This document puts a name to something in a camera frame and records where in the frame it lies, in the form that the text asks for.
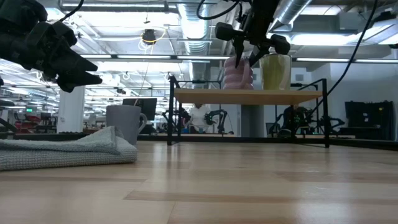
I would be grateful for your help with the black ceiling-hung device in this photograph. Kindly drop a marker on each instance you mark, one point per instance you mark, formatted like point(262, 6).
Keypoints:
point(149, 35)

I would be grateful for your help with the blue ceramic mug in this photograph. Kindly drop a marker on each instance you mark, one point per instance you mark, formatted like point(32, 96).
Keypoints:
point(124, 121)

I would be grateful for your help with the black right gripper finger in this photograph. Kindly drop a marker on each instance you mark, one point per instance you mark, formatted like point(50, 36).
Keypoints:
point(260, 51)
point(238, 49)

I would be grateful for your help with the purple ribbed ceramic mug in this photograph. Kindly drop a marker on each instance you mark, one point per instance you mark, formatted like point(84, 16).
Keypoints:
point(231, 77)

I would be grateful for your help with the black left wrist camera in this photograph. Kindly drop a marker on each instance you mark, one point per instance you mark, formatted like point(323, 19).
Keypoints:
point(18, 12)

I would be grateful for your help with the slanted silver ceiling duct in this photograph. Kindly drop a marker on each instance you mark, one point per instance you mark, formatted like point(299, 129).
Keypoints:
point(292, 11)

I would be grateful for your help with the person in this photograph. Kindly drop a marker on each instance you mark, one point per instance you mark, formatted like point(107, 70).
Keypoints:
point(199, 116)

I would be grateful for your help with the wooden shelf with black legs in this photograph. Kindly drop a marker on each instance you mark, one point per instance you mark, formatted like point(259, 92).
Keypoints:
point(233, 96)

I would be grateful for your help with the grey building column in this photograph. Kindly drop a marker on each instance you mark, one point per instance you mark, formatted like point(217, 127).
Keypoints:
point(252, 121)

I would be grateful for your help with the long ceiling light strip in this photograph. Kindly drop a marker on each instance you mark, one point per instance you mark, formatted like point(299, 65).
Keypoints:
point(323, 59)
point(174, 57)

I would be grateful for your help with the black background monitor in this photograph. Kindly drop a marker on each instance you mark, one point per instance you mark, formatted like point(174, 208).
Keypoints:
point(146, 109)

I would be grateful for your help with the white building pillar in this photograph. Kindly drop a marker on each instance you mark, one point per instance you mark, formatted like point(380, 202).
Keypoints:
point(71, 109)

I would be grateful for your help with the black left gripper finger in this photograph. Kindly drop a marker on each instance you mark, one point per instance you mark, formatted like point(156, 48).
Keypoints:
point(77, 81)
point(79, 63)

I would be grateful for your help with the silver ceiling air duct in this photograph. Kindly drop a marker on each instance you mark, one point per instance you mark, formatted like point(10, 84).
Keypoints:
point(194, 21)

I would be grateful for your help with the pale yellow ceramic mug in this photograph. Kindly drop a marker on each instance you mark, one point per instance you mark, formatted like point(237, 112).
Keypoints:
point(275, 74)

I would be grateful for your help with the black background robot arm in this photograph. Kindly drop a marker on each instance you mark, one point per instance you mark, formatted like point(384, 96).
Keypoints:
point(220, 118)
point(295, 121)

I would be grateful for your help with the grey folded cloth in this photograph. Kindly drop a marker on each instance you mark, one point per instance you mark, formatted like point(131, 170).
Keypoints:
point(62, 152)

